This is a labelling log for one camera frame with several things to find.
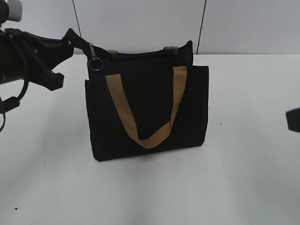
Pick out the tan front bag handle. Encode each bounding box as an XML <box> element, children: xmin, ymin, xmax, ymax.
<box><xmin>105</xmin><ymin>66</ymin><xmax>188</xmax><ymax>149</ymax></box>

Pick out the tan bag handle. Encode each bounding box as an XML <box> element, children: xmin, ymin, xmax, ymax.
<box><xmin>105</xmin><ymin>66</ymin><xmax>188</xmax><ymax>149</ymax></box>
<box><xmin>106</xmin><ymin>46</ymin><xmax>179</xmax><ymax>56</ymax></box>

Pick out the metal zipper pull with ring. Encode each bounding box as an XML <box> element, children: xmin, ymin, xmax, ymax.
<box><xmin>87</xmin><ymin>43</ymin><xmax>104</xmax><ymax>71</ymax></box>

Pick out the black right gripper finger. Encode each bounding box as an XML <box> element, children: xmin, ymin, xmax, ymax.
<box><xmin>285</xmin><ymin>108</ymin><xmax>300</xmax><ymax>131</ymax></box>

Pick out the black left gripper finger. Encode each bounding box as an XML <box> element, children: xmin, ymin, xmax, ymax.
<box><xmin>25</xmin><ymin>62</ymin><xmax>64</xmax><ymax>91</ymax></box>
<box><xmin>25</xmin><ymin>32</ymin><xmax>74</xmax><ymax>69</ymax></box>

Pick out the tan rear bag handle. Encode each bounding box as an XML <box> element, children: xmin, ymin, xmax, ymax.
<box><xmin>106</xmin><ymin>46</ymin><xmax>179</xmax><ymax>56</ymax></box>

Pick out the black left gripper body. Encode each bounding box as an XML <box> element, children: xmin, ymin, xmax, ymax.
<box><xmin>0</xmin><ymin>28</ymin><xmax>42</xmax><ymax>83</ymax></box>

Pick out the black canvas tote bag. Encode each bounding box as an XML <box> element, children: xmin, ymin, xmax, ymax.
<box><xmin>63</xmin><ymin>29</ymin><xmax>209</xmax><ymax>162</ymax></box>

